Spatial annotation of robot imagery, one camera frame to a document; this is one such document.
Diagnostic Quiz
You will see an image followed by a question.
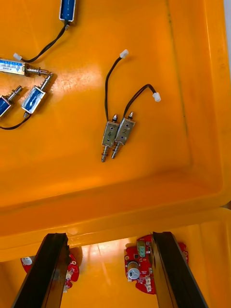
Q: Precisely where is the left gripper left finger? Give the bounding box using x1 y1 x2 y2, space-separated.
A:
12 232 71 308

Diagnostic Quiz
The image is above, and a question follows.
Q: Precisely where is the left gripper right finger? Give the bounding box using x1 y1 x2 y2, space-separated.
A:
151 231 209 308

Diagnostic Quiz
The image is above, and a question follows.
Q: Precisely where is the metal solenoid with black cable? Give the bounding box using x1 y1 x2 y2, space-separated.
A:
100 49 129 163
110 83 162 160

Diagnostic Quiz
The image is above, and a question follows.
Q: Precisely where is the round red circuit board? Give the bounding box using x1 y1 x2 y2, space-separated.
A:
124 234 189 295
20 252 80 294

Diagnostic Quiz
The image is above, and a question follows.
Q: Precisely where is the yellow-orange plastic bin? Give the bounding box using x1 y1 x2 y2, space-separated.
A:
0 207 231 308
0 0 229 241

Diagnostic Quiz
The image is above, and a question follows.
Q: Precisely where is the blue label metal solenoid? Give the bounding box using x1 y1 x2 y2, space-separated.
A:
13 0 77 63
0 73 54 131
0 85 24 119

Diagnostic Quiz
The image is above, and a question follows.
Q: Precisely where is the white label metal solenoid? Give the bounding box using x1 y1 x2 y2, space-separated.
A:
0 58 50 77

